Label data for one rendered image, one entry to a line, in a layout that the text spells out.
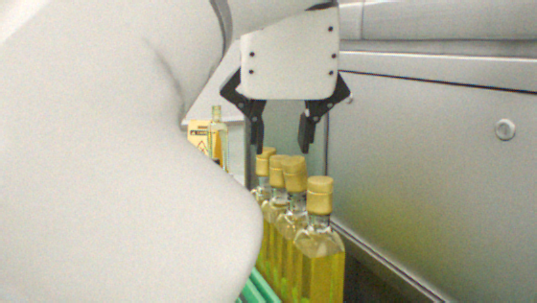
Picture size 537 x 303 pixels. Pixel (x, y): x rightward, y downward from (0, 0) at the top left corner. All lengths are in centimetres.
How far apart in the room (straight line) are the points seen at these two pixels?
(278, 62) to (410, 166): 26
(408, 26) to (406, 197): 23
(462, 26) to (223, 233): 43
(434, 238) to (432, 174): 8
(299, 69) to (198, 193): 29
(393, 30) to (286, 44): 24
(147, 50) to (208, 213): 6
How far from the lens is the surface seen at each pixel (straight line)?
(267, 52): 42
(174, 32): 17
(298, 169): 59
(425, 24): 58
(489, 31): 52
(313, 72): 44
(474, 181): 54
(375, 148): 66
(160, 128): 16
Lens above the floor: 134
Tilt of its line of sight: 15 degrees down
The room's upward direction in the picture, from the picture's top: straight up
